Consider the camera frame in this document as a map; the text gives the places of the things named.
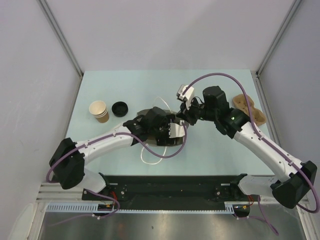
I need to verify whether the light blue paper bag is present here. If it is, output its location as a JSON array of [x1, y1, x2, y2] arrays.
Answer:
[[134, 96, 192, 166]]

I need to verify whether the white slotted cable duct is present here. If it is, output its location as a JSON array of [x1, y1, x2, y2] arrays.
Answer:
[[46, 202, 235, 215]]

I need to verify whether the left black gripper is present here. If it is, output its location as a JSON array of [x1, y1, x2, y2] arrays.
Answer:
[[148, 114, 176, 145]]

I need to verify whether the aluminium frame post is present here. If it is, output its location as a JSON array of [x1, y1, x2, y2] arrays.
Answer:
[[255, 0, 304, 78], [37, 0, 84, 79]]

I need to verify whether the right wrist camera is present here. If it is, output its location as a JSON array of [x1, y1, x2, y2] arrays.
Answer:
[[176, 84, 195, 104]]

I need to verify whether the stack of black lids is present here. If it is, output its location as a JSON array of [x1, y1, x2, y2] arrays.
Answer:
[[111, 101, 129, 118]]

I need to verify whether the aluminium frame post left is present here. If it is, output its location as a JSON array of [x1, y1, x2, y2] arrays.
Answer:
[[37, 0, 84, 79]]

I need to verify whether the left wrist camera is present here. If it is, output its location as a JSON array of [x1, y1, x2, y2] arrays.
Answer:
[[168, 120, 186, 139]]

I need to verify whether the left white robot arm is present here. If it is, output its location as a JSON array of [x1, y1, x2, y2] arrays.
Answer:
[[46, 107, 188, 200]]

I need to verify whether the brown pulp cup carrier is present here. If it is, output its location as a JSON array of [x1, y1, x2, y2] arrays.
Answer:
[[232, 93, 267, 126]]

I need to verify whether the stack of paper cups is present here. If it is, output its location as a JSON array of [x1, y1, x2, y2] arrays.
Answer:
[[89, 100, 110, 123]]

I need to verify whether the purple cable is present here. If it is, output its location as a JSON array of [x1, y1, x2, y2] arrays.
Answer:
[[182, 72, 318, 236], [46, 121, 188, 221]]

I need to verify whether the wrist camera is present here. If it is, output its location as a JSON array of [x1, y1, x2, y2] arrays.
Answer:
[[176, 84, 195, 104], [168, 120, 186, 139]]

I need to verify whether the aluminium frame post right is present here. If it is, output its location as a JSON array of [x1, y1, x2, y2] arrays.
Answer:
[[255, 0, 304, 78]]

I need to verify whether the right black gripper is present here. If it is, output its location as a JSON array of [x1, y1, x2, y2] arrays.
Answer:
[[175, 95, 217, 127]]

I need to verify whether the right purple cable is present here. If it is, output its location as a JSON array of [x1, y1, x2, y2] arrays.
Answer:
[[182, 72, 318, 236]]

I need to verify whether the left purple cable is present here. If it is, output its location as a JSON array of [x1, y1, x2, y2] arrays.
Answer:
[[46, 121, 188, 221]]

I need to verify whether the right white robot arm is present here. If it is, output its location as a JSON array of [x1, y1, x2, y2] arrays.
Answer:
[[176, 85, 317, 209]]

